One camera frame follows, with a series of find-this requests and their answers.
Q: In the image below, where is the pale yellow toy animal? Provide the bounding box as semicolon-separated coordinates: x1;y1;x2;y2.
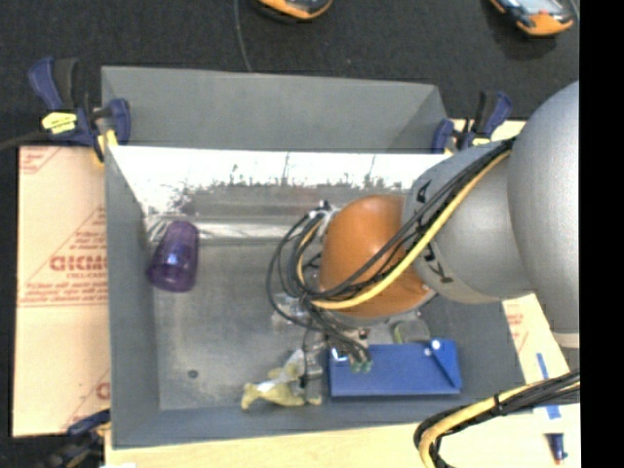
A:
240;351;324;411

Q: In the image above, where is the blue flat plastic block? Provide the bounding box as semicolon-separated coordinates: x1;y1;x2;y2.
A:
327;337;463;399

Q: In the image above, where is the grey-green round object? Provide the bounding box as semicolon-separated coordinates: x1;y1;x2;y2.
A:
392;319;431;345

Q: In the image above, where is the grey metal bin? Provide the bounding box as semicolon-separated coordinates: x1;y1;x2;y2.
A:
99;65;531;450

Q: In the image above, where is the clear purple plastic cup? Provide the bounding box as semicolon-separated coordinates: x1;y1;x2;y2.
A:
145;219;201;293

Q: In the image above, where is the brown cardboard board red print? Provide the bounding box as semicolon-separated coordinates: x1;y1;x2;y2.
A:
10;143;543;439

